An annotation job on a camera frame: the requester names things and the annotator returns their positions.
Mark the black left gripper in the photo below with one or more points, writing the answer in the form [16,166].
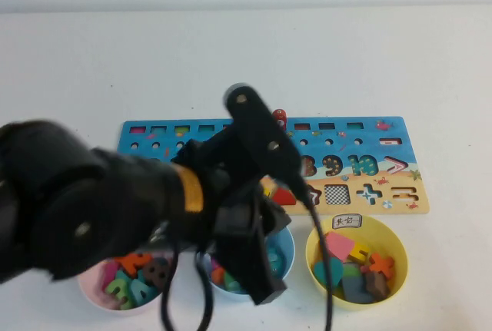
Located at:
[234,200]

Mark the pink wooden trapezoid piece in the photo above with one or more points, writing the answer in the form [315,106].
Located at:
[339,246]

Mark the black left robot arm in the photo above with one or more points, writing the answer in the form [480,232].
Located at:
[96,200]

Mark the blue plastic bowl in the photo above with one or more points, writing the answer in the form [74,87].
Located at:
[286,246]

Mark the red wooden triangle piece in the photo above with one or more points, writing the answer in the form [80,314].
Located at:
[286,197]

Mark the yellow wooden pentagon piece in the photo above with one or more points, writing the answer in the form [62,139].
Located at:
[266,192]

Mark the teal wooden heart piece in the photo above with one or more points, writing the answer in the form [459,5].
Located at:
[319,273]

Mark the paper label on yellow bowl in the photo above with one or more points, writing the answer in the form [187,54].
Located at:
[346,221]

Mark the green wooden shape piece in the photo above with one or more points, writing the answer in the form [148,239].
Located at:
[351,270]

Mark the small magenta wooden piece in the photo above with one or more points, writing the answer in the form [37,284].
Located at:
[363,269]

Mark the slate blue wooden piece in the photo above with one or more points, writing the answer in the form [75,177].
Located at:
[356,290]

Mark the brown wooden shape piece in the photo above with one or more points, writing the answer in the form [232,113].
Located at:
[376,286]

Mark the colourful wooden puzzle board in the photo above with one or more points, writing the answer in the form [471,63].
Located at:
[346,146]

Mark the yellow plastic bowl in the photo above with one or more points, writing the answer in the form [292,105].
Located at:
[396,269]

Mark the turquoise wooden number piece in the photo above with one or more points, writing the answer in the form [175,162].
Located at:
[122,275]

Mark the pink wooden number piece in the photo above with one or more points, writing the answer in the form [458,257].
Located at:
[110,275]

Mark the pink plastic bowl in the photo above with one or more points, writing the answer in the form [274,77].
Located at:
[90,288]

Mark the teal wooden fish with number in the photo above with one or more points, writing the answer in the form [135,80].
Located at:
[273,260]

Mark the green wooden fish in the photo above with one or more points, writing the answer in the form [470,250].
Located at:
[232,283]

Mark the magenta wooden fish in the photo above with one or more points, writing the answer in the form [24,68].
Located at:
[216,263]

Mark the orange wooden fish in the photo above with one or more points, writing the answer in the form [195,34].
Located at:
[218,276]

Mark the yellow wooden equals sign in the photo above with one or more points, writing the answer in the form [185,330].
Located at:
[361,253]

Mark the brown wooden number eight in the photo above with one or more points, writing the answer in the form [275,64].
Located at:
[158,271]

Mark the orange wooden plus sign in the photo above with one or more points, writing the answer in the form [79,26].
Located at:
[381,266]

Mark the red wooden fish seven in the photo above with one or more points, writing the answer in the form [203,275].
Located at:
[280,118]

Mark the orange wooden number ten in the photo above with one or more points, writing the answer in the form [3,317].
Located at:
[134,261]

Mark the teal wooden number four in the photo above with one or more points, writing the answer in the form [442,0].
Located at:
[141,292]

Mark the green wooden number three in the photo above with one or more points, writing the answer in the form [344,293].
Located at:
[119,294]

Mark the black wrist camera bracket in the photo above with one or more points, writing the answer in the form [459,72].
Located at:
[215,150]

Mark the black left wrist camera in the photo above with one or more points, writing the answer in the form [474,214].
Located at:
[253,131]

